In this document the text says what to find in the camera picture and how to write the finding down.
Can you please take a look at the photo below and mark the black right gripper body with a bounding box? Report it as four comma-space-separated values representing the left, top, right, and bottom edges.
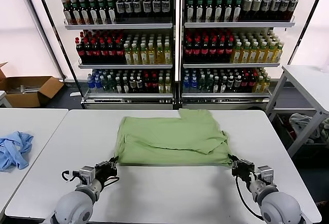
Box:
231, 159, 255, 179

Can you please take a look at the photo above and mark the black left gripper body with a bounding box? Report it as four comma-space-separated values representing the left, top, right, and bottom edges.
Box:
95, 160, 119, 181

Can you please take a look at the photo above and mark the green polo shirt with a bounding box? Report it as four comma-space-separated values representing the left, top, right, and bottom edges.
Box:
114, 108, 232, 168

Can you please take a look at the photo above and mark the grey white clothes pile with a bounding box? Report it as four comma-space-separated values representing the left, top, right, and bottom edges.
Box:
288, 113, 321, 140

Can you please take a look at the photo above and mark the dark storage basket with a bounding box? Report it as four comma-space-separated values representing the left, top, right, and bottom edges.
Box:
274, 113, 329, 159

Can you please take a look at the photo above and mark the grey metal shelving unit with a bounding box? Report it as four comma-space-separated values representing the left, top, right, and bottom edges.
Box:
179, 0, 309, 110
48, 0, 180, 110

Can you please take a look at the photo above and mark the grey metal shelf board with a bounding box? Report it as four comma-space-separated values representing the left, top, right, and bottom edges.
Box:
181, 92, 270, 99
78, 63, 173, 70
182, 62, 281, 69
184, 22, 296, 29
83, 92, 174, 100
64, 23, 173, 31

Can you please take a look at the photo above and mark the white side table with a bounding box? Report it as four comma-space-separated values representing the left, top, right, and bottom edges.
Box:
0, 108, 69, 211

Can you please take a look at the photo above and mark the dark green cloth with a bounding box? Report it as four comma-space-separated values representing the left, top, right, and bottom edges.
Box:
320, 117, 329, 141

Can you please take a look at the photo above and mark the crumpled light blue garment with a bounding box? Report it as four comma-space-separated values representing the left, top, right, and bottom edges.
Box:
0, 130, 34, 172

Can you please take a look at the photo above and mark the yellow juice bottle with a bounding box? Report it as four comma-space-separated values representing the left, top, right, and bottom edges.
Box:
272, 43, 283, 64
156, 43, 165, 65
123, 44, 132, 65
256, 43, 267, 64
248, 43, 259, 64
240, 43, 250, 64
131, 44, 140, 65
139, 43, 149, 65
148, 43, 156, 65
163, 42, 173, 65
231, 43, 242, 64
264, 43, 275, 64

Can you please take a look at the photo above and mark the open brown cardboard box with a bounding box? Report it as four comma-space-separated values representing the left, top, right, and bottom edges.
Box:
0, 76, 65, 108

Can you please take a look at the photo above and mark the clear plastic packaging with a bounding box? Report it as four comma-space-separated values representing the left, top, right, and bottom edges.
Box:
20, 84, 42, 93

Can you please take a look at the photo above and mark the white furniture corner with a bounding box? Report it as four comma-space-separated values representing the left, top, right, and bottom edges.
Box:
0, 91, 11, 108

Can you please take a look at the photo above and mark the black metal pole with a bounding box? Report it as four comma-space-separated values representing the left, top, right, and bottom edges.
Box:
32, 0, 85, 109
287, 0, 327, 66

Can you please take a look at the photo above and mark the green capped tea bottle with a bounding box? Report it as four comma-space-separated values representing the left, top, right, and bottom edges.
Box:
214, 0, 224, 24
97, 0, 108, 26
186, 0, 195, 24
223, 0, 233, 24
106, 0, 117, 25
88, 0, 100, 26
70, 0, 82, 26
195, 0, 205, 24
204, 0, 214, 24
62, 0, 73, 26
78, 0, 91, 26
232, 0, 243, 23

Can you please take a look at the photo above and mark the grey metal pole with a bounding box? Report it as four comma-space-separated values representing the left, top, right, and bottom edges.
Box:
17, 0, 66, 81

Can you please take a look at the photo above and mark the white capped dark tea bottle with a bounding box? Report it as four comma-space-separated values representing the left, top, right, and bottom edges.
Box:
152, 0, 162, 24
124, 0, 134, 24
133, 0, 143, 24
115, 0, 126, 24
261, 0, 271, 22
251, 0, 262, 22
242, 0, 253, 22
269, 0, 281, 22
279, 0, 290, 22
142, 0, 153, 24
161, 0, 171, 24
287, 0, 299, 22

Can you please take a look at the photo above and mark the black left gripper cable loop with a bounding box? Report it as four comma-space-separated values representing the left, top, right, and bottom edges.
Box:
102, 175, 120, 185

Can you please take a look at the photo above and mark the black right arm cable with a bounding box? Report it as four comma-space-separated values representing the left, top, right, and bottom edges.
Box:
234, 175, 264, 221

